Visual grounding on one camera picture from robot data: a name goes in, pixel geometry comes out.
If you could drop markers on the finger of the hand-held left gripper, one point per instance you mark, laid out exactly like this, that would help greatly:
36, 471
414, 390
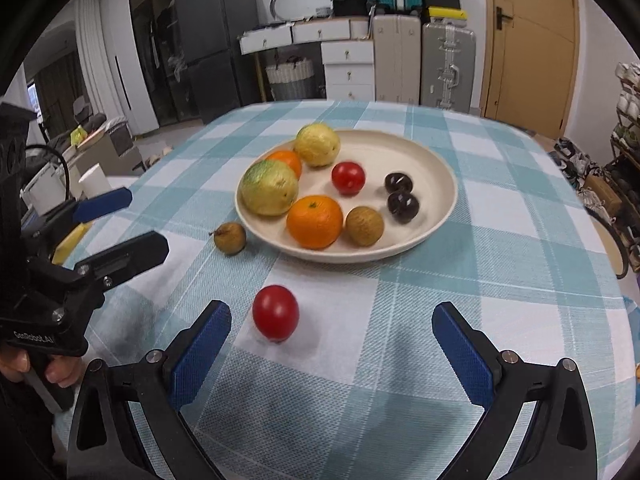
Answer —
135, 255
102, 202

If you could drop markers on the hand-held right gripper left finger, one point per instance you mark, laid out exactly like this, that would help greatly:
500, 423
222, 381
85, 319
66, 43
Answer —
200, 355

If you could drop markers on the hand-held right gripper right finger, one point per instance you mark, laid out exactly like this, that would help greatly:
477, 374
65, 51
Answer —
462, 355

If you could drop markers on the red tomato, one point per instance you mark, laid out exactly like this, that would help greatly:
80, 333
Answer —
275, 312
348, 178

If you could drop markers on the brown longan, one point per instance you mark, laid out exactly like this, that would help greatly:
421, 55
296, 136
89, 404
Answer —
364, 226
231, 238

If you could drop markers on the green yellow passion fruit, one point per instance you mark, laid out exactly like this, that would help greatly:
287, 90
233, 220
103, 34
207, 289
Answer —
269, 187

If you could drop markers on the dark plum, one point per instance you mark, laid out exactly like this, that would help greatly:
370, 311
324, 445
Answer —
398, 182
403, 206

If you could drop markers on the large orange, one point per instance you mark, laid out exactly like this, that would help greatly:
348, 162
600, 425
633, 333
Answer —
315, 221

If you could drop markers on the cream round plate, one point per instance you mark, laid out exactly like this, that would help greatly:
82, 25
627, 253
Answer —
425, 170

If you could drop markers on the person's left hand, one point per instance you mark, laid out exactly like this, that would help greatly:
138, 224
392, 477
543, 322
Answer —
62, 372

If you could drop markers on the white paper roll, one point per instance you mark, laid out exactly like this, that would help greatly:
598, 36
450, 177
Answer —
95, 182

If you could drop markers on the yellow packet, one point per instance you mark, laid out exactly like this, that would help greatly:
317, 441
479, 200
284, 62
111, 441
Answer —
70, 242

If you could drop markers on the teal checkered tablecloth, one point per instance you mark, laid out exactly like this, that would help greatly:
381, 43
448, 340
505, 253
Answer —
500, 310

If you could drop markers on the grey box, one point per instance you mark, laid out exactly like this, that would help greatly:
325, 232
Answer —
115, 142

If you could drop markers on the white wardrobe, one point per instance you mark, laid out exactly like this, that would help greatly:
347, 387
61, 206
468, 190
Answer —
130, 85

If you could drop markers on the white curtain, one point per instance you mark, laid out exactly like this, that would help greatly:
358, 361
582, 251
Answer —
92, 60

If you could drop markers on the dark glass cabinet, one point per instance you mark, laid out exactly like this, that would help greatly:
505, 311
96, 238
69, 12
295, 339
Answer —
150, 35

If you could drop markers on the small mandarin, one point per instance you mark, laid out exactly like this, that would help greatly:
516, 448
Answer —
290, 160

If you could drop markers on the dark grey refrigerator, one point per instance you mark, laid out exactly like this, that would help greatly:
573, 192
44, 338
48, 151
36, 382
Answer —
210, 25

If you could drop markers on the pile of shoes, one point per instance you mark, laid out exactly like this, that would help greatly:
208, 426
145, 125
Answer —
585, 170

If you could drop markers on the woven laundry basket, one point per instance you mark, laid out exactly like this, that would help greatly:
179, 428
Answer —
290, 80

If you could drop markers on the white drawer desk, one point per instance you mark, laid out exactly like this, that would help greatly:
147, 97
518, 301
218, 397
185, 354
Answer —
347, 67

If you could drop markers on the shoe rack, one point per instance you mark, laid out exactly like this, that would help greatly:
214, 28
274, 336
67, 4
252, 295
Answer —
627, 125

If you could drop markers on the silver suitcase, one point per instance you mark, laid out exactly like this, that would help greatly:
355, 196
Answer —
447, 65

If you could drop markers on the beige suitcase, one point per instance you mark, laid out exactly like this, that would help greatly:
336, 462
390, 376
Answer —
397, 60

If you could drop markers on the wooden door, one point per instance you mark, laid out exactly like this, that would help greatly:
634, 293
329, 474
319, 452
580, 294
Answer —
535, 60

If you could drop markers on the yellow black box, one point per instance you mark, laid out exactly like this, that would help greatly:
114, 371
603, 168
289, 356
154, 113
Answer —
447, 14

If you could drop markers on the white oval frame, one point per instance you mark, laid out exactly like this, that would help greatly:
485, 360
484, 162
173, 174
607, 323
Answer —
273, 5

